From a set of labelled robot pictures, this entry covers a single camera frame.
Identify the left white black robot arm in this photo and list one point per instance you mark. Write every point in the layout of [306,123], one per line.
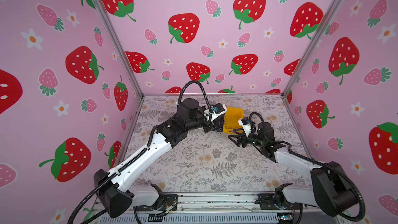
[113,188]

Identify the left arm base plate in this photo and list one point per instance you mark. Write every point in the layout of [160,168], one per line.
[164,202]

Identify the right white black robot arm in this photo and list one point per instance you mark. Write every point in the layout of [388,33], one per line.
[332,190]

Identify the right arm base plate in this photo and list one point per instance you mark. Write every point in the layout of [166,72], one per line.
[268,201]

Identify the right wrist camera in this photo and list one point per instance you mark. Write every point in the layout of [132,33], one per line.
[247,126]

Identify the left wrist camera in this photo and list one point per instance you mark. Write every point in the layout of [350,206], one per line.
[218,110]

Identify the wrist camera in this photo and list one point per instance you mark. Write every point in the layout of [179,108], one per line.
[218,110]
[247,126]

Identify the aluminium rail frame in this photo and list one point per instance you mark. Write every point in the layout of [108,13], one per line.
[223,208]

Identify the yellow plastic bin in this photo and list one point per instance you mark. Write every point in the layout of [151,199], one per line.
[231,118]

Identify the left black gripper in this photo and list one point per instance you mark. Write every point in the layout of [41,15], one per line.
[209,127]

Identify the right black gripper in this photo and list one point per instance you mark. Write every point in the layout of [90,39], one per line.
[243,140]

